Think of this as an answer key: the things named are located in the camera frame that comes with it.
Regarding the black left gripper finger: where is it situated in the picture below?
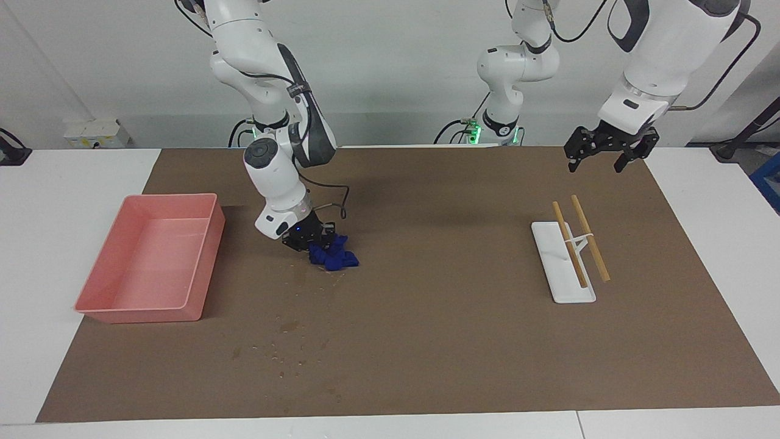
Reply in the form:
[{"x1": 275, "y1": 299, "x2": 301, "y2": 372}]
[
  {"x1": 563, "y1": 129, "x2": 589, "y2": 175},
  {"x1": 613, "y1": 129, "x2": 661, "y2": 174}
]

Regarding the blue towel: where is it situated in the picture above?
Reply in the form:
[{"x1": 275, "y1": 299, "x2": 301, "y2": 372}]
[{"x1": 308, "y1": 234, "x2": 361, "y2": 273}]

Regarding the wooden rack rod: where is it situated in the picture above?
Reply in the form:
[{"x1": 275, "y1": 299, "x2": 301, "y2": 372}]
[
  {"x1": 570, "y1": 195, "x2": 611, "y2": 283},
  {"x1": 551, "y1": 201, "x2": 589, "y2": 290}
]

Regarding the black stand leg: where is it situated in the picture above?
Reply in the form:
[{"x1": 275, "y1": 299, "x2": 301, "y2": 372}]
[{"x1": 710, "y1": 98, "x2": 780, "y2": 163}]

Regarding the white rack with wooden rods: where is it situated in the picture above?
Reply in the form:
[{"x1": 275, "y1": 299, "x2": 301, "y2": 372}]
[{"x1": 531, "y1": 221, "x2": 597, "y2": 304}]

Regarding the brown table mat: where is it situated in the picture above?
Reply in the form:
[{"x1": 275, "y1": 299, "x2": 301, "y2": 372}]
[{"x1": 35, "y1": 146, "x2": 780, "y2": 424}]

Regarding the pink plastic bin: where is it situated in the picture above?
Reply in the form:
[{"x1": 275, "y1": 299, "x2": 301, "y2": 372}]
[{"x1": 74, "y1": 193, "x2": 226, "y2": 324}]

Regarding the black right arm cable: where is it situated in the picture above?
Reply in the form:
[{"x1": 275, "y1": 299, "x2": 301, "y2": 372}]
[{"x1": 299, "y1": 173, "x2": 352, "y2": 221}]

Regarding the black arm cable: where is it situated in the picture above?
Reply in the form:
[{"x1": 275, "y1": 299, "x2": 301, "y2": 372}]
[
  {"x1": 541, "y1": 0, "x2": 764, "y2": 113},
  {"x1": 299, "y1": 173, "x2": 352, "y2": 221}
]

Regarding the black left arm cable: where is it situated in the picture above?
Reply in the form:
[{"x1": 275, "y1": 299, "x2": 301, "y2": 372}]
[{"x1": 541, "y1": 0, "x2": 764, "y2": 113}]

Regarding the black right base cable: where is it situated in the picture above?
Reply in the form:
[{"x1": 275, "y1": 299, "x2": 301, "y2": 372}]
[{"x1": 229, "y1": 119, "x2": 257, "y2": 148}]

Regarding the black base cable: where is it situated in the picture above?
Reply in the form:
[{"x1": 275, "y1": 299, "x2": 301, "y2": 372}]
[
  {"x1": 433, "y1": 91, "x2": 491, "y2": 146},
  {"x1": 229, "y1": 119, "x2": 257, "y2": 148}
]

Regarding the black left base cable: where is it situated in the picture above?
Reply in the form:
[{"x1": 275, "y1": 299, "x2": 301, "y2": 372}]
[{"x1": 433, "y1": 91, "x2": 491, "y2": 146}]

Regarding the black clamp mount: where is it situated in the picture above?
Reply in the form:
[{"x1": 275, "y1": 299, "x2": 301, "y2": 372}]
[{"x1": 0, "y1": 127, "x2": 33, "y2": 166}]

